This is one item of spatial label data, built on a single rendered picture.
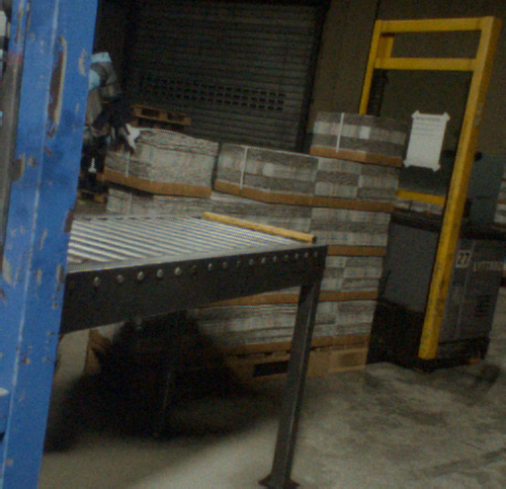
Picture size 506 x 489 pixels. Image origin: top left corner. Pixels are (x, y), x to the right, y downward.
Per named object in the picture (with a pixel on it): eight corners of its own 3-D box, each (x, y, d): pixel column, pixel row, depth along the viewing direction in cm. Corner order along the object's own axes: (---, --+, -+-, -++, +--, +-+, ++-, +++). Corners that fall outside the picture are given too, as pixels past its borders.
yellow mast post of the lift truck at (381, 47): (322, 318, 445) (375, 20, 422) (332, 318, 451) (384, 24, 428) (333, 323, 438) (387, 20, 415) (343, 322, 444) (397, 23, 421)
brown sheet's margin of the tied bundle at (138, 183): (128, 186, 291) (129, 175, 290) (189, 192, 309) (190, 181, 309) (149, 192, 279) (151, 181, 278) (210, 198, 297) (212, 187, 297)
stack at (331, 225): (81, 370, 320) (106, 180, 309) (277, 349, 398) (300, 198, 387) (128, 402, 292) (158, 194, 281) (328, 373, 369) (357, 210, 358)
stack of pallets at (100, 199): (126, 197, 1080) (138, 107, 1063) (181, 207, 1039) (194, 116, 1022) (64, 196, 961) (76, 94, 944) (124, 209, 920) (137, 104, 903)
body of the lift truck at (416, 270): (338, 334, 454) (361, 205, 443) (393, 329, 490) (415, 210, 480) (434, 372, 403) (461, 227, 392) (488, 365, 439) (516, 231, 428)
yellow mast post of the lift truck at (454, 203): (411, 354, 396) (477, 17, 373) (421, 353, 402) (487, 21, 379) (425, 359, 390) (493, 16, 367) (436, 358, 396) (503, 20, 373)
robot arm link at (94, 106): (97, 41, 307) (122, 145, 337) (75, 39, 312) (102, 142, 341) (80, 52, 299) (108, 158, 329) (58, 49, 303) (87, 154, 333)
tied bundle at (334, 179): (259, 195, 367) (266, 148, 364) (300, 198, 386) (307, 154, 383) (312, 206, 338) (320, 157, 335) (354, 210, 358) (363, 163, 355)
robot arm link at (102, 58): (82, 59, 272) (93, 53, 279) (93, 89, 277) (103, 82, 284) (101, 56, 270) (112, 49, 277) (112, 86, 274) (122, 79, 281)
